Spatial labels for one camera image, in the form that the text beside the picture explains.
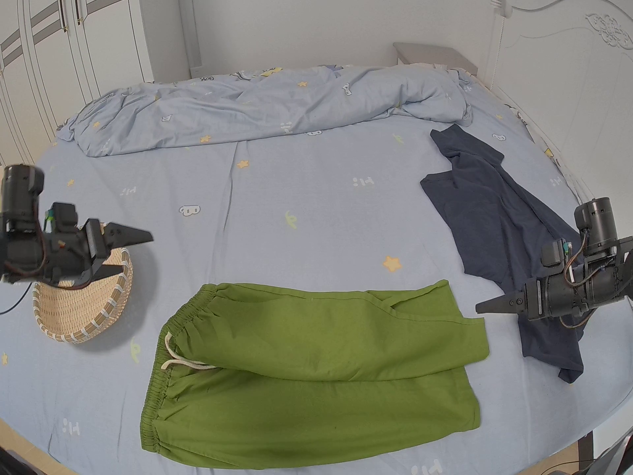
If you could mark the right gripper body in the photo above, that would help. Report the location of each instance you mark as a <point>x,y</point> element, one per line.
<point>559,295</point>

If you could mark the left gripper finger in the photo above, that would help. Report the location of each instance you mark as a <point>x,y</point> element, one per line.
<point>126,235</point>

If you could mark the dark blue T-shirt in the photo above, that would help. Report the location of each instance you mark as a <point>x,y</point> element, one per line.
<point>494,206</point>

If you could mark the round woven basket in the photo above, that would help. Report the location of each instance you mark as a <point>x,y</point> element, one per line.
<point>74,309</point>

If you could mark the green shorts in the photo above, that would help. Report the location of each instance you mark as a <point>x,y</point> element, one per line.
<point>306,364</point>

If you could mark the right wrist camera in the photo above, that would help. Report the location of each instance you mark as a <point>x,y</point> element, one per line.
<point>553,254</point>

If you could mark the grey bedside table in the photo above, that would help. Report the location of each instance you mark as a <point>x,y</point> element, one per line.
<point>430,53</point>

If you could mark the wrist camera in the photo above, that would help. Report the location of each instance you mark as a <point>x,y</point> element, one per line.
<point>64,214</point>
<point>553,254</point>

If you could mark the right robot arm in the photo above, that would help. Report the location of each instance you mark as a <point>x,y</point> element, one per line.
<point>596,220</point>

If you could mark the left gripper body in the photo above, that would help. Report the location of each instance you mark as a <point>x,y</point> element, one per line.
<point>69,260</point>

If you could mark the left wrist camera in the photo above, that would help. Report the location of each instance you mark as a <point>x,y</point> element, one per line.
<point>64,214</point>

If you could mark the pale blue quilt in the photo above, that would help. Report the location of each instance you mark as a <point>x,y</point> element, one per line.
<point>247,107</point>

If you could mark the white wardrobe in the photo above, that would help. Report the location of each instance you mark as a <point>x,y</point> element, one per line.
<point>99,27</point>

